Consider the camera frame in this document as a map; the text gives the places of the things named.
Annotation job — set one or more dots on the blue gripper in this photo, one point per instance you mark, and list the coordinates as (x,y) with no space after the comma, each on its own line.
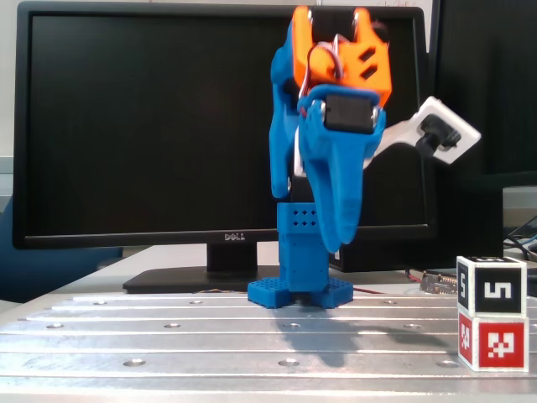
(331,144)

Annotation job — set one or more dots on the black marker cube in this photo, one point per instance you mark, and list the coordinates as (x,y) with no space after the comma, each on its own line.
(499,289)

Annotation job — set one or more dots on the blue and orange robot arm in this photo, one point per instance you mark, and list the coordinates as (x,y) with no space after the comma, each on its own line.
(281,126)

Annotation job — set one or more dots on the red marker cube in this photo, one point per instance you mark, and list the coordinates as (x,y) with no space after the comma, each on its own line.
(499,346)

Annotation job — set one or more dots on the small circuit board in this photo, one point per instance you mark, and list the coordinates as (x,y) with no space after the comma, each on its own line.
(438,284)

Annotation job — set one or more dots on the black frameless monitor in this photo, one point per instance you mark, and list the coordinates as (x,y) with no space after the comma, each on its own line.
(482,84)

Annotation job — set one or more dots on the black Dell monitor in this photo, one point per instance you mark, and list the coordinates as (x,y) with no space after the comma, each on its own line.
(147,126)

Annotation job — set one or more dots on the blue office chair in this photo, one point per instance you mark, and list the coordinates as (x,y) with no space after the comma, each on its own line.
(42,273)

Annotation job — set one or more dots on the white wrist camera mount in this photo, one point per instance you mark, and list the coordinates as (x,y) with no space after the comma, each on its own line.
(403,128)

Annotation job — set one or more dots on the aluminium slotted base plate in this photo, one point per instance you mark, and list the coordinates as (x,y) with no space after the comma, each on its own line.
(210,344)

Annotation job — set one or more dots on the black flat base plate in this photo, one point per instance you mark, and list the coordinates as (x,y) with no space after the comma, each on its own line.
(532,285)

